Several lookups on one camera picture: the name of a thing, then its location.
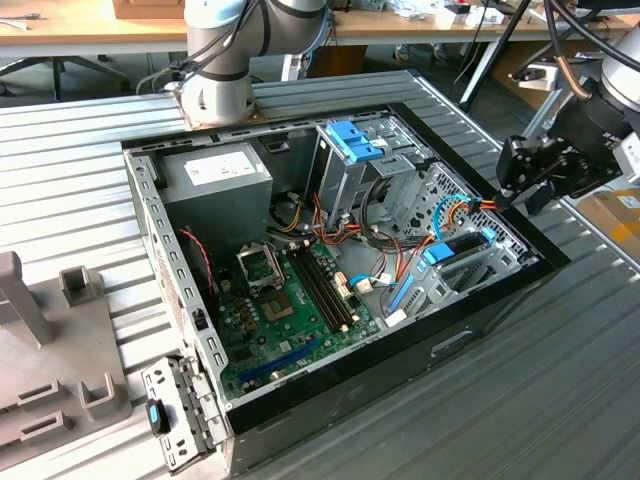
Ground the thick black cable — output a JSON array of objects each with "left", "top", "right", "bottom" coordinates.
[{"left": 362, "top": 177, "right": 401, "bottom": 239}]

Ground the orange red yellow power wire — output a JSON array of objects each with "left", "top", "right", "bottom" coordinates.
[{"left": 392, "top": 196, "right": 507, "bottom": 284}]

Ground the black RAM slot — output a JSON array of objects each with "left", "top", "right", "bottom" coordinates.
[
  {"left": 291, "top": 251, "right": 335, "bottom": 335},
  {"left": 297, "top": 249, "right": 341, "bottom": 332},
  {"left": 309, "top": 246, "right": 355, "bottom": 327},
  {"left": 303, "top": 248, "right": 348, "bottom": 330}
]

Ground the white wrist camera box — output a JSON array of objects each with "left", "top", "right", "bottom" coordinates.
[{"left": 612, "top": 138, "right": 640, "bottom": 185}]

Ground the blue plastic drive latch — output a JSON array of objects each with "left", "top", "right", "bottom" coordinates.
[{"left": 324, "top": 121, "right": 389, "bottom": 164}]

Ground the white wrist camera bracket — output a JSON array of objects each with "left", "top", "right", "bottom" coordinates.
[{"left": 508, "top": 58, "right": 564, "bottom": 92}]

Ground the brown cabinet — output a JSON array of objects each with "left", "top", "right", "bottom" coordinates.
[{"left": 305, "top": 44, "right": 370, "bottom": 79}]

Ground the brown ribbed hose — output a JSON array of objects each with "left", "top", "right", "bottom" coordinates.
[{"left": 553, "top": 53, "right": 595, "bottom": 104}]

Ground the small brown cardboard box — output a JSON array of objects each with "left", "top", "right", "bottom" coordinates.
[{"left": 112, "top": 0, "right": 186, "bottom": 20}]

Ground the red black fan wire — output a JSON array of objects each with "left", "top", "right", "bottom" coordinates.
[{"left": 177, "top": 227, "right": 221, "bottom": 296}]

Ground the cardboard box yellow label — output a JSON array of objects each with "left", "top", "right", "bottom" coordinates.
[{"left": 579, "top": 189, "right": 640, "bottom": 259}]

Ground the grey parts rack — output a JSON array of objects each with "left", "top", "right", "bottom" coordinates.
[{"left": 0, "top": 249, "right": 135, "bottom": 447}]

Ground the black blue latch clip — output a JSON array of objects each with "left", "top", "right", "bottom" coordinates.
[{"left": 144, "top": 398, "right": 172, "bottom": 435}]

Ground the thin metal locking lever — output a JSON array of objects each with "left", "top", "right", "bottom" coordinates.
[{"left": 268, "top": 243, "right": 287, "bottom": 293}]

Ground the dark desk leg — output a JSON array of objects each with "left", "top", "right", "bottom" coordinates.
[{"left": 0, "top": 54, "right": 131, "bottom": 101}]

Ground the blue expansion slot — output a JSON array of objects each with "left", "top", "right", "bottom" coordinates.
[{"left": 238, "top": 339, "right": 320, "bottom": 387}]

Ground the metal disk bay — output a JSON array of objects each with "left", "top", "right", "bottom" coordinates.
[{"left": 379, "top": 227, "right": 544, "bottom": 326}]

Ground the black tripod pole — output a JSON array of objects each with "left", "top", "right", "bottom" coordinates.
[{"left": 457, "top": 0, "right": 534, "bottom": 106}]

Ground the light wooden desk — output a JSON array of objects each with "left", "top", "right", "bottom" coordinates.
[
  {"left": 332, "top": 7, "right": 634, "bottom": 46},
  {"left": 0, "top": 0, "right": 189, "bottom": 59}
]

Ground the large brown cardboard box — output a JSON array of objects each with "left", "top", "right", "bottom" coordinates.
[{"left": 492, "top": 39, "right": 616, "bottom": 136}]

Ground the aluminium profile frame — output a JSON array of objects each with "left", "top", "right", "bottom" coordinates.
[{"left": 512, "top": 87, "right": 561, "bottom": 161}]

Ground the power supply wire bundle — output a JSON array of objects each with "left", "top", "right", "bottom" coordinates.
[{"left": 267, "top": 192, "right": 364, "bottom": 249}]

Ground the grey power supply unit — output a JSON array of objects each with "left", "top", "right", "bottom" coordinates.
[{"left": 158, "top": 144, "right": 275, "bottom": 246}]

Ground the metal card retainer bracket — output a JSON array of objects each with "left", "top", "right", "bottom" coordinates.
[{"left": 141, "top": 353, "right": 232, "bottom": 475}]

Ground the flat blue SATA wire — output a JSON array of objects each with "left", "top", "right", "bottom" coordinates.
[{"left": 348, "top": 193, "right": 475, "bottom": 292}]

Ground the green motherboard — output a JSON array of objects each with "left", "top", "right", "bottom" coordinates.
[{"left": 212, "top": 234, "right": 381, "bottom": 401}]

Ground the metal drive cage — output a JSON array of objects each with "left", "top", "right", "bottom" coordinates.
[{"left": 305, "top": 112, "right": 434, "bottom": 236}]

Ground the open black PC case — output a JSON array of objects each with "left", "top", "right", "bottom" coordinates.
[{"left": 121, "top": 102, "right": 571, "bottom": 476}]

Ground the metal socket cover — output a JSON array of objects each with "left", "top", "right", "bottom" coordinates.
[{"left": 235, "top": 243, "right": 282, "bottom": 293}]

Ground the hard disk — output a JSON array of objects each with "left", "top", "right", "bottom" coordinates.
[{"left": 388, "top": 226, "right": 497, "bottom": 315}]

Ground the black case fan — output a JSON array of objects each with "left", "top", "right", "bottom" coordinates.
[{"left": 174, "top": 225, "right": 222, "bottom": 301}]

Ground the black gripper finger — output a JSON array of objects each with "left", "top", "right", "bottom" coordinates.
[
  {"left": 523, "top": 164, "right": 601, "bottom": 217},
  {"left": 495, "top": 135, "right": 571, "bottom": 206}
]

